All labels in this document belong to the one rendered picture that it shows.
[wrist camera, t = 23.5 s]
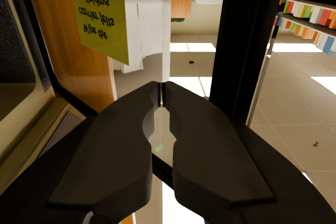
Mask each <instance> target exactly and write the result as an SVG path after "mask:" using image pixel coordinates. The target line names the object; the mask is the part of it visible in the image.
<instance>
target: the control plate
mask: <svg viewBox="0 0 336 224"><path fill-rule="evenodd" d="M82 121H83V120H82V119H81V118H79V117H78V116H76V115H74V114H73V113H71V112H70V111H68V112H67V113H66V115H65V116H64V118H63V119H62V121H61V122H60V124H59V125H58V127H57V128H56V130H55V131H54V133H53V134H52V136H51V137H50V139H49V140H48V142H47V143H46V145H45V146H44V148H43V149H42V151H41V152H40V154H39V155H38V157H37V158H36V160H37V159H38V158H39V157H40V156H41V155H43V154H44V153H45V152H46V151H47V150H49V149H50V148H51V147H52V146H53V145H55V144H56V143H57V142H58V141H59V140H61V139H62V138H63V137H64V136H65V135H67V134H68V133H69V132H70V131H71V130H73V129H74V126H75V125H78V124H80V123H81V122H82Z"/></svg>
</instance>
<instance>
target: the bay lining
mask: <svg viewBox="0 0 336 224"><path fill-rule="evenodd" d="M0 83H36V75H35V72H34V69H33V66H32V64H31V61H30V58H29V56H28V53H27V50H26V47H25V45H24V42H23V39H22V36H21V34H20V31H19V28H18V25H17V23H16V20H15V17H14V14H13V12H12V9H11V6H10V3H9V1H8V0H0Z"/></svg>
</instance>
